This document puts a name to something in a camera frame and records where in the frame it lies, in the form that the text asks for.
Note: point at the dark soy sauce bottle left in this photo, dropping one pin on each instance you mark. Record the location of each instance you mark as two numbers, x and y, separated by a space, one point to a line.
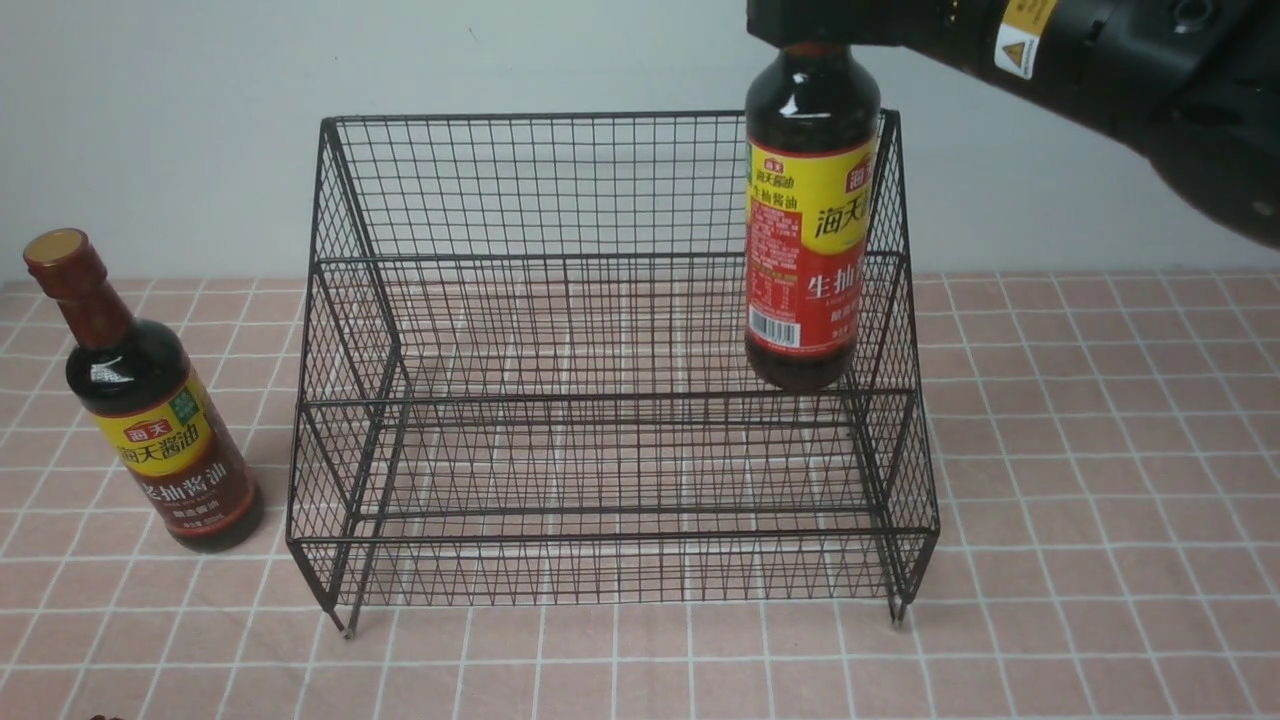
134 378

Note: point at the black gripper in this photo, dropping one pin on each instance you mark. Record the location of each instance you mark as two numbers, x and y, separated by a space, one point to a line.
945 31

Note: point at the black wire mesh shelf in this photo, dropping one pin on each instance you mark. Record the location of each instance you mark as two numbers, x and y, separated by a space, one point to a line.
522 379

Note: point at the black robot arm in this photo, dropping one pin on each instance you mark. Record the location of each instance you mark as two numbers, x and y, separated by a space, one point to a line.
1189 85

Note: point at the light soy sauce bottle red label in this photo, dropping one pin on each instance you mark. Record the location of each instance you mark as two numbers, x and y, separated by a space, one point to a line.
813 118

